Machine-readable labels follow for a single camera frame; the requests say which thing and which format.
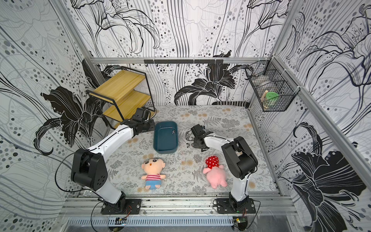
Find teal plastic storage box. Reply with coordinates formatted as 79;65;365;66
153;121;179;154

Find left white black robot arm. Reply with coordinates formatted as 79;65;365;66
71;107;155;204

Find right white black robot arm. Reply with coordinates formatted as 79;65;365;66
191;124;259;206

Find boy plush doll striped shirt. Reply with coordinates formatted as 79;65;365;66
141;158;166;190

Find pink plush toy red hat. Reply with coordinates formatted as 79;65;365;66
203;156;228;189

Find black white striped cloth roll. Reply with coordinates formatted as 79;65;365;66
212;101;250;108

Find green round lid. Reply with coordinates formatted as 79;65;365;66
265;91;280;102

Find wooden shelf black metal frame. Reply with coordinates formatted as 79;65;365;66
87;67;156;130

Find black wall rail bar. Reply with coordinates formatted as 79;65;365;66
144;59;224;64

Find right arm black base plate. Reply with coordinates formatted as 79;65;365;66
213;198;257;214

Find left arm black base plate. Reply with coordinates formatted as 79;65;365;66
101;199;142;215

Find black wire basket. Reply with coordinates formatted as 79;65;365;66
245;58;298;112

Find white slotted cable duct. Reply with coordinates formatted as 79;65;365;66
67;216;234;227

